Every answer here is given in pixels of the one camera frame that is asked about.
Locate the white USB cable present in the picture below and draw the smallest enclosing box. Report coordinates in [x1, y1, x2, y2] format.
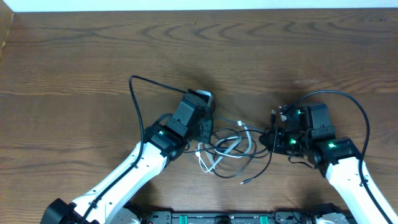
[195, 120, 253, 174]

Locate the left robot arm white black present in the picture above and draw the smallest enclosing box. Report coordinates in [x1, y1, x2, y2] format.
[41, 90, 213, 223]

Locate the black USB cable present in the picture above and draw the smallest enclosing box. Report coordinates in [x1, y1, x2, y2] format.
[183, 108, 277, 185]

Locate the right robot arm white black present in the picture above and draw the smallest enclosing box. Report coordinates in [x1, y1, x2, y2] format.
[259, 103, 397, 223]

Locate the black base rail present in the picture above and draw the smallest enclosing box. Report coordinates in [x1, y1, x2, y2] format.
[115, 210, 356, 224]

